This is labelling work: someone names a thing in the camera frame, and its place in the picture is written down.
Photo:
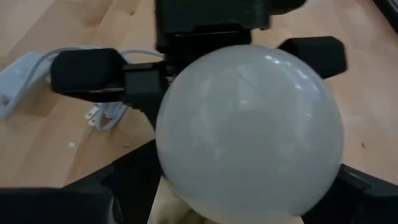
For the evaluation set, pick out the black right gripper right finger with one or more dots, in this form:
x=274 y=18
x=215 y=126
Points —
x=363 y=205

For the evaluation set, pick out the black aluminium table frame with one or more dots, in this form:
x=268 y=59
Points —
x=391 y=9

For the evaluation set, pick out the brass lamp socket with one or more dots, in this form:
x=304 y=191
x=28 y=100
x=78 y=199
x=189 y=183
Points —
x=168 y=205

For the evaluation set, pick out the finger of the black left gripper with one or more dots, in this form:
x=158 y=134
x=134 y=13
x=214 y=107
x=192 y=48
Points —
x=320 y=53
x=87 y=74

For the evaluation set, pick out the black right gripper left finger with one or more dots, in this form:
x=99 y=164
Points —
x=62 y=205

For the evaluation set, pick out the white lightbulb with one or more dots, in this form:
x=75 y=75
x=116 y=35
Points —
x=248 y=133

